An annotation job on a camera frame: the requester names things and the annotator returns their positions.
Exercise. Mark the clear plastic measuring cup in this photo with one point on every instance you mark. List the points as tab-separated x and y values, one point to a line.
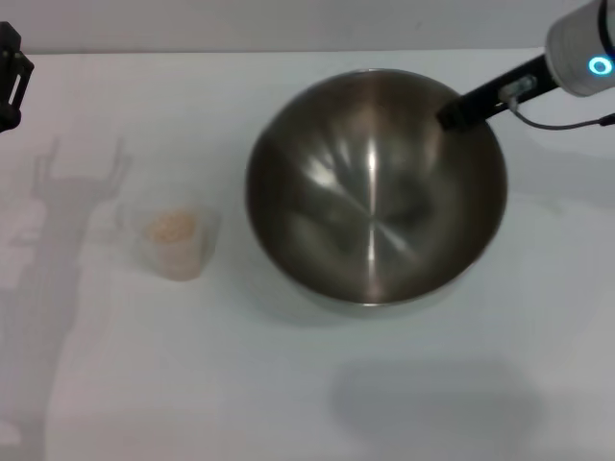
179	257

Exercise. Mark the stainless steel mixing bowl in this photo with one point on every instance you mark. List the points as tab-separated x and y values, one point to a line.
375	201

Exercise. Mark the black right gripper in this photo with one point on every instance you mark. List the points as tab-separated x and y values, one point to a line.
495	93

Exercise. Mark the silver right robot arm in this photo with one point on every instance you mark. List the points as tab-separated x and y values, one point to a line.
576	43

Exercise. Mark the white rice grains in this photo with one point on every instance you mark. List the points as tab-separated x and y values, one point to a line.
172	225

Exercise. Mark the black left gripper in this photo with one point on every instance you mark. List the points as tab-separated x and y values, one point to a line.
10	77

